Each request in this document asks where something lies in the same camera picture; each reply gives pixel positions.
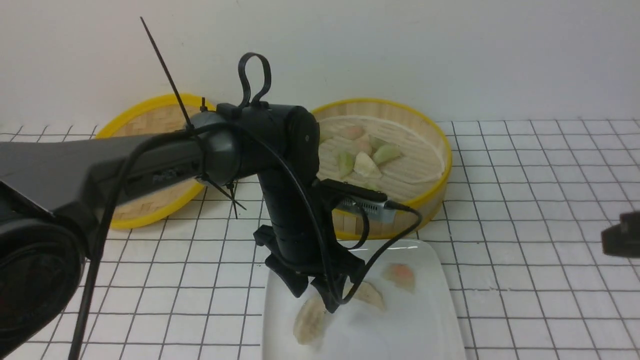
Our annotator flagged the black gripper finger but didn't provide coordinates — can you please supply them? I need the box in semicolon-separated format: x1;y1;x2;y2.
270;260;309;298
311;275;342;313

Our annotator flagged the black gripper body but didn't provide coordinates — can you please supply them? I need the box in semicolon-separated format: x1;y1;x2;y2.
254;170;365;287

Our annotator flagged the pale dumpling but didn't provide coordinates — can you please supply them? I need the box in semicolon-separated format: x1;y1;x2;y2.
351;281;387;312
292;295;327;346

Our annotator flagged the pink shrimp dumpling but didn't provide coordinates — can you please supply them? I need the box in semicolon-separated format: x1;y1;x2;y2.
382;263;416;294

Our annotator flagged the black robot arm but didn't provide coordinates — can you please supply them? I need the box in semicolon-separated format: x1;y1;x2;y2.
1;102;366;360

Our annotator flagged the white rectangular plate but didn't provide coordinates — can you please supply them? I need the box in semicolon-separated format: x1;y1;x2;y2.
262;239;467;360

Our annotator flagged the green dumpling in steamer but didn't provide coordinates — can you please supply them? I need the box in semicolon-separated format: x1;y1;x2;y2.
336;151;355;179
371;143;403;166

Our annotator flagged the white dumpling in steamer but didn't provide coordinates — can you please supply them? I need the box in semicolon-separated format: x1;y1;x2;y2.
353;152;382;179

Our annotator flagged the pink dumpling in steamer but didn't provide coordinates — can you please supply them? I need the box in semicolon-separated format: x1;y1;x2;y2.
339;125;366;141

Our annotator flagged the yellow rimmed bamboo steamer basket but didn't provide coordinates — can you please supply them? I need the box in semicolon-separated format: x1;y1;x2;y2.
313;98;453;230

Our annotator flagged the yellow rimmed bamboo steamer lid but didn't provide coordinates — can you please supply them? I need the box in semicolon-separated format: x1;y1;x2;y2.
96;94;204;229

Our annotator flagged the black object at right edge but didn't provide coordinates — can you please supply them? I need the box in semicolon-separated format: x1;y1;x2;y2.
601;210;640;259

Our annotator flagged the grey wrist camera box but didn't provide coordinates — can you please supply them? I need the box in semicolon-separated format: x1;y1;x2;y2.
317;178;396;224

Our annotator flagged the black camera cable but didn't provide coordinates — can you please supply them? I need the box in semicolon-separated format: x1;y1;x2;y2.
68;122;423;360

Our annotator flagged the black cable tie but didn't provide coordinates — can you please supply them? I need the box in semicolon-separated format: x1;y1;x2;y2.
139;16;195;132

